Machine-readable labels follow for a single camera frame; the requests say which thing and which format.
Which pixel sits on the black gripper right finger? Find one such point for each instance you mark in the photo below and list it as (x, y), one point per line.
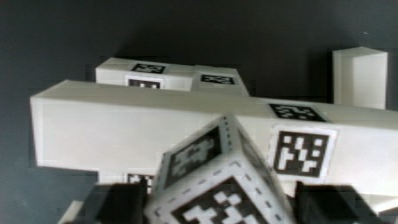
(333, 204)

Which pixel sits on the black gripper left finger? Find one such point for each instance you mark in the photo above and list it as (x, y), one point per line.
(111, 207)

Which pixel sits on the white chair leg cube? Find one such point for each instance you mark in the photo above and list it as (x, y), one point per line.
(216, 186)

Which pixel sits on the white chair back frame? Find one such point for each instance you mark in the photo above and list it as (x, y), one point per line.
(108, 126)

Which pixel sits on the white chair leg block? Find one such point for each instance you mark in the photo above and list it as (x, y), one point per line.
(218, 80)
(145, 74)

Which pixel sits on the white U-shaped fence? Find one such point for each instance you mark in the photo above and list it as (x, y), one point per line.
(360, 71)

